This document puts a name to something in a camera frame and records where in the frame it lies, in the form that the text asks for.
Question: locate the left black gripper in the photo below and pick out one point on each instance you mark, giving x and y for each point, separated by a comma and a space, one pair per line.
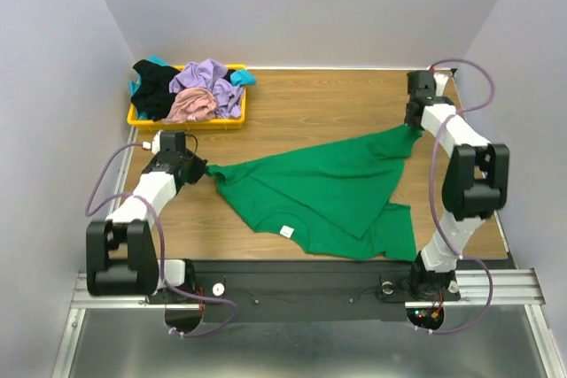
197, 169

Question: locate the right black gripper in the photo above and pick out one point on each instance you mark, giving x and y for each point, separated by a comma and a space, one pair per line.
412, 117

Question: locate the green t-shirt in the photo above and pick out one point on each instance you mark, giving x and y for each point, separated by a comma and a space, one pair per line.
330, 199

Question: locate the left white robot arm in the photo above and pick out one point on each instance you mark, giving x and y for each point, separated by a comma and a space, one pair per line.
125, 252

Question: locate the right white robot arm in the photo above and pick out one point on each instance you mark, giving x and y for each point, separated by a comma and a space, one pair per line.
475, 185

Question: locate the yellow plastic bin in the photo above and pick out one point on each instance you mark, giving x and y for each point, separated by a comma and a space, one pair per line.
186, 123

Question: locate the pink t-shirt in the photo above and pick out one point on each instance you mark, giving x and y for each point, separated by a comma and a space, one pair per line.
192, 105

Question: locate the black t-shirt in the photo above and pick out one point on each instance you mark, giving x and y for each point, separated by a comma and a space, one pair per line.
153, 97

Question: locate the lavender t-shirt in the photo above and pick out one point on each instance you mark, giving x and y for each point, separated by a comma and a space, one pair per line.
216, 78

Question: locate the teal t-shirt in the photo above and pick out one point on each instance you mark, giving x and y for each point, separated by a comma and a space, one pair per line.
243, 77

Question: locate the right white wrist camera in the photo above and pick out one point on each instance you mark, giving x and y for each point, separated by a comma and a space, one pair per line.
441, 80

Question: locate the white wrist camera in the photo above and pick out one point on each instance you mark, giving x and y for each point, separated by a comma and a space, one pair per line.
441, 80
153, 145

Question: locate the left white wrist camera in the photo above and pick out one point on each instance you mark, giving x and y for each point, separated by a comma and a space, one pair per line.
153, 145

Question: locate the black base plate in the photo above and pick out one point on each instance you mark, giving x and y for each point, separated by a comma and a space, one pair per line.
257, 291

